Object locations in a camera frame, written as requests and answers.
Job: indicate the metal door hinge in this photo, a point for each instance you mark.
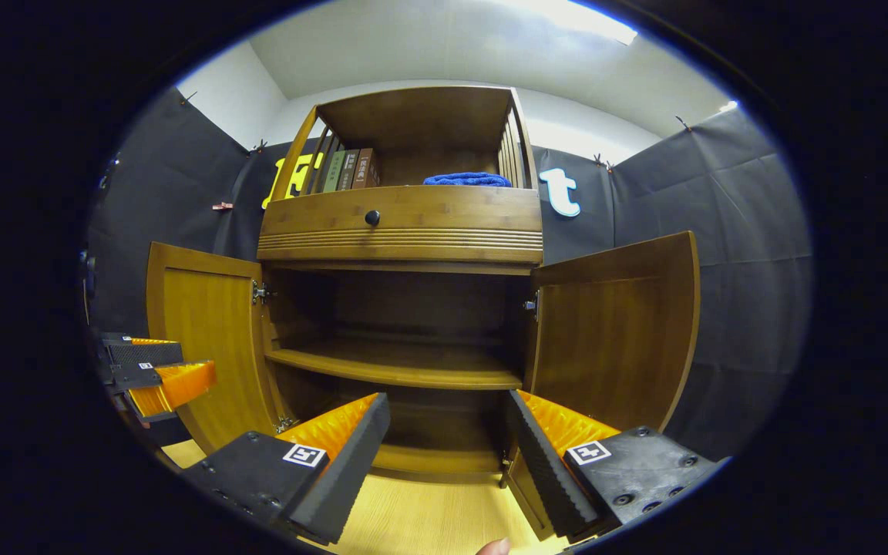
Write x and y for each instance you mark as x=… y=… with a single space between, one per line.
x=531 y=305
x=505 y=469
x=284 y=425
x=261 y=293

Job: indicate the blue folded towel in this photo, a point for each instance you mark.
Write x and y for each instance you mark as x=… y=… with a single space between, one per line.
x=467 y=179

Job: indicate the wooden double-door shoe cabinet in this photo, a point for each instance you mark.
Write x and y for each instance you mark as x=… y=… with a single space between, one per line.
x=413 y=116

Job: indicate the black backdrop cloth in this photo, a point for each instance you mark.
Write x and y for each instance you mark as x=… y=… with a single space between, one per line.
x=721 y=270

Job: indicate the grey book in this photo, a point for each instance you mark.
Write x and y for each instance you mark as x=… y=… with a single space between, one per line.
x=348 y=169

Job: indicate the brown book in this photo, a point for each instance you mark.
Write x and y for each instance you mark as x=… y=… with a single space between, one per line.
x=367 y=168

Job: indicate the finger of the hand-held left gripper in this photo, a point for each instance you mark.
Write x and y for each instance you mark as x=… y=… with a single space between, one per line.
x=139 y=378
x=143 y=352

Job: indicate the small ceiling light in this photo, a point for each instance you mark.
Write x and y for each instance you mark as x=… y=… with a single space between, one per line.
x=728 y=106

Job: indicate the wooden ridged drawer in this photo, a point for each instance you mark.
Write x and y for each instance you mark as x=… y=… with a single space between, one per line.
x=428 y=208

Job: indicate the black round drawer knob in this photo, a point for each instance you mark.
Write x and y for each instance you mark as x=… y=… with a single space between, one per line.
x=372 y=217

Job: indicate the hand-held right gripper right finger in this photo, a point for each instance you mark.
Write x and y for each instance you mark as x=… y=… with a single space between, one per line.
x=544 y=470

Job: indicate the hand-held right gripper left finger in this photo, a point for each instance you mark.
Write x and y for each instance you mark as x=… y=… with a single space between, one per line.
x=348 y=470

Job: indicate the black clip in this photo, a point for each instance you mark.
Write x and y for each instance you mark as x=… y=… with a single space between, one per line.
x=681 y=122
x=188 y=98
x=259 y=146
x=602 y=161

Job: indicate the wooden cabinet door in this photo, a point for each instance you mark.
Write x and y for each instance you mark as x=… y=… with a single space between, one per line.
x=205 y=347
x=613 y=339

